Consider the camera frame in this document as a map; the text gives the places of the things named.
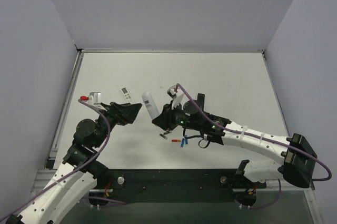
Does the white rounded remote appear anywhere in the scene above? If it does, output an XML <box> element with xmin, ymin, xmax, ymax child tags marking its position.
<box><xmin>142</xmin><ymin>92</ymin><xmax>160</xmax><ymax>120</ymax></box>

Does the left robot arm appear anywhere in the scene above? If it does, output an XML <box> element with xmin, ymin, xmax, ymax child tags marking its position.
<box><xmin>1</xmin><ymin>96</ymin><xmax>142</xmax><ymax>223</ymax></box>

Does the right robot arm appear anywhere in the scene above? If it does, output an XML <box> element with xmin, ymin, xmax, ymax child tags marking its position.
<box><xmin>152</xmin><ymin>93</ymin><xmax>317</xmax><ymax>188</ymax></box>

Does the white air conditioner remote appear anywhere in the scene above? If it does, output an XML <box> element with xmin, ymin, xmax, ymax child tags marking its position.
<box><xmin>121</xmin><ymin>87</ymin><xmax>135</xmax><ymax>104</ymax></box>

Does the black slim remote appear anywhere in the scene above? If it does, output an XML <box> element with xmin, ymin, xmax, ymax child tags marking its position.
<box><xmin>197</xmin><ymin>93</ymin><xmax>205</xmax><ymax>110</ymax></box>

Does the dark grey battery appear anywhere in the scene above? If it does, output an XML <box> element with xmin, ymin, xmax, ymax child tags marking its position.
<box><xmin>160</xmin><ymin>132</ymin><xmax>168</xmax><ymax>139</ymax></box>

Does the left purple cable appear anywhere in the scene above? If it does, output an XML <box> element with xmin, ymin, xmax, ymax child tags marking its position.
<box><xmin>0</xmin><ymin>99</ymin><xmax>128</xmax><ymax>218</ymax></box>

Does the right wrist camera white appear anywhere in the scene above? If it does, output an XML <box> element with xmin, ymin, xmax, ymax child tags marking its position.
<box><xmin>167</xmin><ymin>85</ymin><xmax>184</xmax><ymax>110</ymax></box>

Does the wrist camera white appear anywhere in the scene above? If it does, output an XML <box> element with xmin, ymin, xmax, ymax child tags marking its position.
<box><xmin>167</xmin><ymin>85</ymin><xmax>184</xmax><ymax>110</ymax></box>
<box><xmin>80</xmin><ymin>92</ymin><xmax>103</xmax><ymax>109</ymax></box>

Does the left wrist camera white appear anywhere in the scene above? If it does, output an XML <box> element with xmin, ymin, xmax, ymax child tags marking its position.
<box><xmin>80</xmin><ymin>92</ymin><xmax>103</xmax><ymax>109</ymax></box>

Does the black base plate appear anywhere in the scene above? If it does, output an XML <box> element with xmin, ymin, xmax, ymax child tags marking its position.
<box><xmin>89</xmin><ymin>169</ymin><xmax>266</xmax><ymax>203</ymax></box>

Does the aluminium front rail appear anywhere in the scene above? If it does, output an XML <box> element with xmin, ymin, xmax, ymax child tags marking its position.
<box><xmin>31</xmin><ymin>169</ymin><xmax>56</xmax><ymax>194</ymax></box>

